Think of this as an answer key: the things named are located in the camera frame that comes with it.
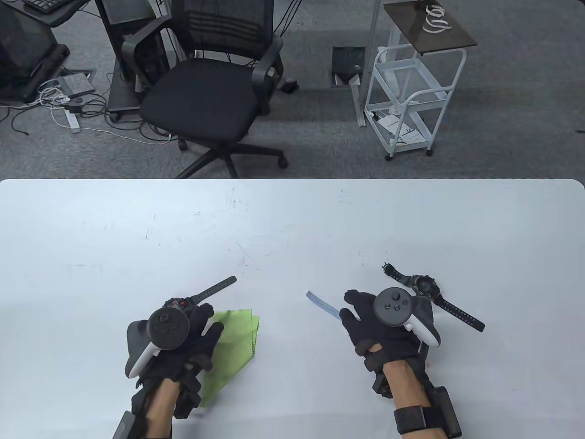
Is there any person's right forearm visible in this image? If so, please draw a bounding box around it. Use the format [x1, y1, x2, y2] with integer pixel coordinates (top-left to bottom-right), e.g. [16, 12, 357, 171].
[382, 357, 446, 439]

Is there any black arm strap box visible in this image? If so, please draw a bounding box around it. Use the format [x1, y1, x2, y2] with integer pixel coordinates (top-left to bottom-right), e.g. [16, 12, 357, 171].
[112, 411, 138, 439]
[394, 386, 462, 439]

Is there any open black floor box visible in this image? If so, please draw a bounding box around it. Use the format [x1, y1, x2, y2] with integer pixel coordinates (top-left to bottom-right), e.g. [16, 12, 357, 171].
[331, 46, 366, 87]

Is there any person's left forearm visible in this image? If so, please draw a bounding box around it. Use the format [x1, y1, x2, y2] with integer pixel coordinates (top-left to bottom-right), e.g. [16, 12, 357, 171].
[145, 379, 183, 439]

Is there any white coiled cable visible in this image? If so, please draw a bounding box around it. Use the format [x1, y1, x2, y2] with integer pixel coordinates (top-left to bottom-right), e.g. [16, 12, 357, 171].
[421, 5, 453, 34]

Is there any light blue watch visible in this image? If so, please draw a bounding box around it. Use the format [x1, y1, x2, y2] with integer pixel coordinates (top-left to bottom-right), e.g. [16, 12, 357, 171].
[306, 290, 342, 321]

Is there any black red watch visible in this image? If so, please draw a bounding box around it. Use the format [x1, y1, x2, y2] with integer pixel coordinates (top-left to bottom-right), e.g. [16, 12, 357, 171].
[165, 276, 237, 316]

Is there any person's right hand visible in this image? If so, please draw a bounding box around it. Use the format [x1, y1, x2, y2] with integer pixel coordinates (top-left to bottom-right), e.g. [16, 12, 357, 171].
[340, 289, 428, 371]

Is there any green microfibre cloth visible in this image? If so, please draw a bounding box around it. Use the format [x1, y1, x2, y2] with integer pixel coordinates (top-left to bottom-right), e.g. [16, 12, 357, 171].
[200, 309, 260, 407]

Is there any grey floor plate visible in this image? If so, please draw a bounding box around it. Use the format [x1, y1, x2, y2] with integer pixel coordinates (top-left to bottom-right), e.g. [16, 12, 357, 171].
[57, 68, 97, 97]

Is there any black mesh office chair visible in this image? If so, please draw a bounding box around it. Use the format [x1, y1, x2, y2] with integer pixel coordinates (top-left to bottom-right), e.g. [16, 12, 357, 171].
[121, 0, 289, 179]

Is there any black rolling computer stand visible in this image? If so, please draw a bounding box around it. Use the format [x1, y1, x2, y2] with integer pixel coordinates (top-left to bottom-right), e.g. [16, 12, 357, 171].
[94, 0, 172, 123]

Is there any grey white hand controller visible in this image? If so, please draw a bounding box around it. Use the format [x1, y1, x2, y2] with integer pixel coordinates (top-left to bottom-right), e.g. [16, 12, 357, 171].
[126, 307, 190, 379]
[374, 287, 441, 349]

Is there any black desk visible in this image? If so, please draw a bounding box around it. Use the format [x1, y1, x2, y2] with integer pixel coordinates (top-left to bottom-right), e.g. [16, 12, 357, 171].
[0, 0, 92, 28]

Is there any black watch dotted strap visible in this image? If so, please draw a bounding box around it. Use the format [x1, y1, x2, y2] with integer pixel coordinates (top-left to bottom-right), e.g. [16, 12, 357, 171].
[382, 263, 485, 332]

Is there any person's left hand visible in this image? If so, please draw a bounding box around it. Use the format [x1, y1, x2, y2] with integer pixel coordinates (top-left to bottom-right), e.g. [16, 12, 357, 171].
[137, 304, 223, 389]

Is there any white cable bundle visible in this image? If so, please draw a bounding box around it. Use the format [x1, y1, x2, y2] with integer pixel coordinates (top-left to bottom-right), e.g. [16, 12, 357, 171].
[37, 79, 76, 109]

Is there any black keyboard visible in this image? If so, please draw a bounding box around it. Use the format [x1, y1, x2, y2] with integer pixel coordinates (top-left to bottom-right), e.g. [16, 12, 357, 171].
[22, 0, 67, 13]

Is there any white rolling cart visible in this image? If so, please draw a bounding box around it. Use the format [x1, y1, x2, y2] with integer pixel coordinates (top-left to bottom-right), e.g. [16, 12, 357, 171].
[350, 0, 478, 128]
[364, 46, 468, 161]

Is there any white paper sheet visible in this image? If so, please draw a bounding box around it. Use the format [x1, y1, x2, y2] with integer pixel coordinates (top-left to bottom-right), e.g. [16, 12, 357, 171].
[376, 114, 423, 146]

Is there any black machine base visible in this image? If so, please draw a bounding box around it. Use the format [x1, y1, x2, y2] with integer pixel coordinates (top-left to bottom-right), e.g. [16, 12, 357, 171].
[0, 7, 71, 103]

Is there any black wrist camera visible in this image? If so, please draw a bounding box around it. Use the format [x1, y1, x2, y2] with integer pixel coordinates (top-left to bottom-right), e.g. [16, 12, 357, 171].
[372, 369, 394, 401]
[173, 366, 204, 419]

